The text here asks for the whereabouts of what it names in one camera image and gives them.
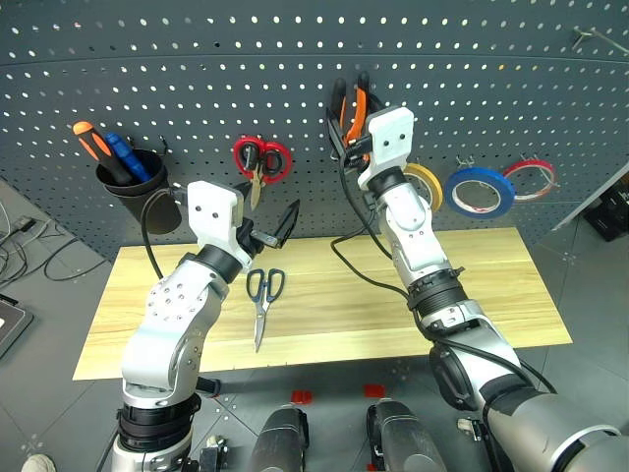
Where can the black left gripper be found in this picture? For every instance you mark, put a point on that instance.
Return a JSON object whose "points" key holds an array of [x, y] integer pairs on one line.
{"points": [[249, 237]]}

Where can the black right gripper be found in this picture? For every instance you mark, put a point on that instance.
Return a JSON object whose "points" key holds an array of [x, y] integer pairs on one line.
{"points": [[359, 150]]}

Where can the orange and black pliers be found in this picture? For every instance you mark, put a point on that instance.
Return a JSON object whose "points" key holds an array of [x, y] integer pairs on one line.
{"points": [[355, 110]]}

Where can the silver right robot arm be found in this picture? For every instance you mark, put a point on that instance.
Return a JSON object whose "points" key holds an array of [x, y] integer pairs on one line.
{"points": [[442, 295]]}

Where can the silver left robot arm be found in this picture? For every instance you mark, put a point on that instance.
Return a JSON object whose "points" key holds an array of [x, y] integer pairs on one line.
{"points": [[167, 319]]}

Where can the yellow tape roll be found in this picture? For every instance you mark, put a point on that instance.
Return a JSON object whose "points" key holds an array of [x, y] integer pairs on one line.
{"points": [[426, 183]]}

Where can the metal pegboard hook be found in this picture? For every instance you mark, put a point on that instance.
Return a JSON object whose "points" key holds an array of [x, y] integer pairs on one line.
{"points": [[164, 143], [597, 38], [464, 159], [539, 169]]}

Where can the blue tape roll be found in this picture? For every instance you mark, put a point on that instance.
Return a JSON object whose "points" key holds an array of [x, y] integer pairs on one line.
{"points": [[479, 193]]}

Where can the grey metal pegboard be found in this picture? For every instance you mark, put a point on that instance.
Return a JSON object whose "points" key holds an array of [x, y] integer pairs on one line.
{"points": [[196, 74]]}

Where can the red tape roll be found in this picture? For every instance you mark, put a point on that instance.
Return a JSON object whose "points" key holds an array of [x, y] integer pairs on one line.
{"points": [[531, 181]]}

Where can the grey pegboard side support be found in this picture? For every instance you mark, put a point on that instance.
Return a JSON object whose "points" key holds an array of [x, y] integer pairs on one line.
{"points": [[589, 199]]}

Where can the black tool cup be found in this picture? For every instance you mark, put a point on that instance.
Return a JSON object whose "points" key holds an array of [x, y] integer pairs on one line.
{"points": [[140, 194]]}

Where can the orange and black screwdriver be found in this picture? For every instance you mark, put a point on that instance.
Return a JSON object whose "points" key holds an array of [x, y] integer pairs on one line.
{"points": [[98, 152]]}

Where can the dark rounded shape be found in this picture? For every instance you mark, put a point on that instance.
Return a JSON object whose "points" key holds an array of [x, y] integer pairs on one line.
{"points": [[279, 440], [405, 437]]}

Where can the black box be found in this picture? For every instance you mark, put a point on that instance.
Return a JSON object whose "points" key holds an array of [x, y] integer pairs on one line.
{"points": [[611, 206]]}

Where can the black flat floor device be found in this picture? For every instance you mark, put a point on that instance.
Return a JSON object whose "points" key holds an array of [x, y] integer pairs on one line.
{"points": [[12, 322]]}

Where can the white shoe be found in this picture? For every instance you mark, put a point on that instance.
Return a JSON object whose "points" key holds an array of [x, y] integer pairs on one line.
{"points": [[37, 463]]}

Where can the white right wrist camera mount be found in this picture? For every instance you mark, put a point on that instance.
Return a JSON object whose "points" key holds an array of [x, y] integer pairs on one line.
{"points": [[390, 140]]}

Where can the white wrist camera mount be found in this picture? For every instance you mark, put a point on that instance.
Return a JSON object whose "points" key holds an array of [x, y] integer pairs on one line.
{"points": [[210, 211], [390, 140]]}

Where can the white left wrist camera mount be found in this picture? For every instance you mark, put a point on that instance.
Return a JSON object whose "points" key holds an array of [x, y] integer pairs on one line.
{"points": [[210, 211]]}

